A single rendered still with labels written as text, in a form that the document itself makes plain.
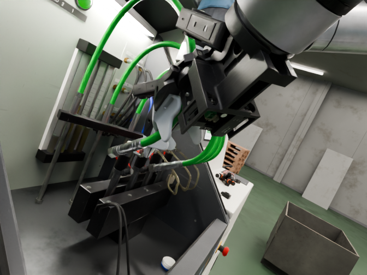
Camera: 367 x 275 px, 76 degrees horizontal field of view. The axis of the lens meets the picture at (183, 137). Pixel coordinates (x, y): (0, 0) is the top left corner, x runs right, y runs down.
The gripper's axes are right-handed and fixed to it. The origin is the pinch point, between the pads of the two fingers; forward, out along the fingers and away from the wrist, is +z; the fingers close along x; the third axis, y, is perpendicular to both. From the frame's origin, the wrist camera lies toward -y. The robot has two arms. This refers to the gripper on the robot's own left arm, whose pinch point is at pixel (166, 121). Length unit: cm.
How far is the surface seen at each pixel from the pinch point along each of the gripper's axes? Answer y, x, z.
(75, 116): -17.6, -10.0, 29.0
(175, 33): -57, 24, 23
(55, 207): 1, -12, 49
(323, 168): -158, 870, 420
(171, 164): -1.2, 11.2, 20.4
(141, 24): -49, 8, 19
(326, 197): -60, 853, 444
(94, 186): 1.3, -5.4, 29.1
